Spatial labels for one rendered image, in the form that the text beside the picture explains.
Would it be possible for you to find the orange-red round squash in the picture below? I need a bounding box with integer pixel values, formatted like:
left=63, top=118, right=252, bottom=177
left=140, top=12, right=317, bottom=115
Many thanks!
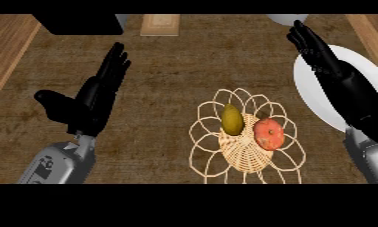
left=252, top=117, right=286, bottom=152

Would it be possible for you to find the pale wooden cutting board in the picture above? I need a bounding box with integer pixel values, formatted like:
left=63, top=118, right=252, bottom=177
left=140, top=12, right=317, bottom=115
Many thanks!
left=138, top=14, right=181, bottom=37

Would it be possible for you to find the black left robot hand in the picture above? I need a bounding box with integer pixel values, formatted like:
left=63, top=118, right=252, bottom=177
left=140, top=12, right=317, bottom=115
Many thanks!
left=32, top=41, right=132, bottom=138

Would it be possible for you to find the black box appliance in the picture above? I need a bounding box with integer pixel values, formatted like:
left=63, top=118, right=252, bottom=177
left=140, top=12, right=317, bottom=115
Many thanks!
left=30, top=14, right=125, bottom=36

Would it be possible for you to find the white round bowl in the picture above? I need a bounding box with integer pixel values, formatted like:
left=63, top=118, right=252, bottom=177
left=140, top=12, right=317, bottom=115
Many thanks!
left=265, top=14, right=309, bottom=27

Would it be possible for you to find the yellow-green squash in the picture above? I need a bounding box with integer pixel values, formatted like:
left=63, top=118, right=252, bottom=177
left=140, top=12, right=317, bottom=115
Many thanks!
left=219, top=103, right=245, bottom=137

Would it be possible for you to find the pale grey container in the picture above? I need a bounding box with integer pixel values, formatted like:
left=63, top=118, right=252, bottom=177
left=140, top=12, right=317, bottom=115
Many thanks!
left=115, top=14, right=129, bottom=32

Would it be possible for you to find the white round plate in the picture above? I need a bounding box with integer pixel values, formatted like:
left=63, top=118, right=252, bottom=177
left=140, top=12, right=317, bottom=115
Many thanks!
left=292, top=44, right=378, bottom=134

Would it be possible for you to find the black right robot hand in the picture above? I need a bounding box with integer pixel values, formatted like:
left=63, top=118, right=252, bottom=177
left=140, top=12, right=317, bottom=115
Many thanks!
left=284, top=19, right=378, bottom=143

